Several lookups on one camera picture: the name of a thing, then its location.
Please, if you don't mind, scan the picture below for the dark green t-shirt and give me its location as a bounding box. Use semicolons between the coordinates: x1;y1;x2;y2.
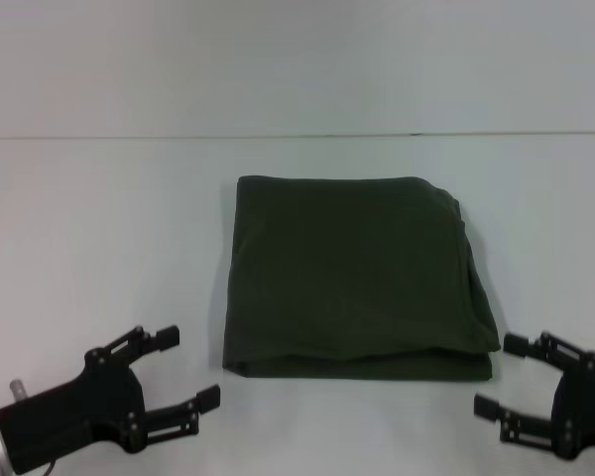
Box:
220;174;503;384

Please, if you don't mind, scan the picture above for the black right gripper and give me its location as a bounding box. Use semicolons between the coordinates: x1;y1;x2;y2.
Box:
472;330;595;466

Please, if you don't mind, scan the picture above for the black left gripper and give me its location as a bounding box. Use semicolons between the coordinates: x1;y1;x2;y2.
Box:
0;324;222;476

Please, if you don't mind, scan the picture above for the left arm cable with plug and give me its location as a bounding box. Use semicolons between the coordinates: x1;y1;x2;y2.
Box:
8;378;59;470

